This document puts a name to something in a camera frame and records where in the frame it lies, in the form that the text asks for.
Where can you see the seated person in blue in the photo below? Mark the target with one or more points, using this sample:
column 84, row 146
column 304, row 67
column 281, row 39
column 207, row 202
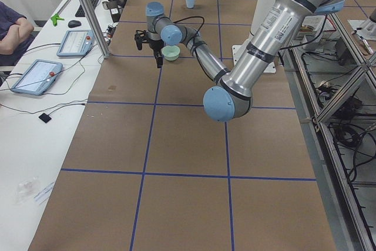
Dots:
column 16, row 35

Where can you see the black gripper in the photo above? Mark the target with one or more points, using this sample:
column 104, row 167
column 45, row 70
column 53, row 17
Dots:
column 155, row 46

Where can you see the clear plastic bag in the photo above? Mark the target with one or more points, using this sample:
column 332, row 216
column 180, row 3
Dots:
column 27, row 189

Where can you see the aluminium frame post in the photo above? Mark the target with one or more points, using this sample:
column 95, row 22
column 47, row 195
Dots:
column 95, row 27

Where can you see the blue teach pendant tablet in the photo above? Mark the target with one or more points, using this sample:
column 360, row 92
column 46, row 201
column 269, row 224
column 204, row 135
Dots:
column 38, row 77
column 76, row 43

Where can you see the mint green bowl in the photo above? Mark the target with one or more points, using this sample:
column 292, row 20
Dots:
column 171, row 53

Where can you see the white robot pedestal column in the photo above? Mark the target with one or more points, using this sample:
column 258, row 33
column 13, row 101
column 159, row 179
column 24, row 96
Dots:
column 258, row 27

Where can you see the black computer mouse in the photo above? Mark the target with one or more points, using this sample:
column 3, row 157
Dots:
column 74, row 23

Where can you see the light blue plastic cup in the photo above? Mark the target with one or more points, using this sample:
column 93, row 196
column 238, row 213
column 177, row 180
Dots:
column 190, row 4

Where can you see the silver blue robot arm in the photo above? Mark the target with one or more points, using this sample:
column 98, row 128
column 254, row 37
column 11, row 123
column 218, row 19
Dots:
column 231, row 97

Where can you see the far blue teach pendant tablet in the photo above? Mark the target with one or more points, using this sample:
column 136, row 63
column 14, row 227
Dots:
column 76, row 43

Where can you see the near blue teach pendant tablet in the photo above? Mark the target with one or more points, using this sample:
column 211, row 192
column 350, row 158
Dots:
column 38, row 77

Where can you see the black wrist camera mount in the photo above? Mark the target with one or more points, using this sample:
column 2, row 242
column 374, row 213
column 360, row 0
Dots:
column 140, row 38

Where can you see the green plastic clamp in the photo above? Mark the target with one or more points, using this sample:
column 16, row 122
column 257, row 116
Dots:
column 55, row 19

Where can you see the small black square pad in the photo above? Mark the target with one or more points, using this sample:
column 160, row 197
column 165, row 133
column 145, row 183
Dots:
column 45, row 117

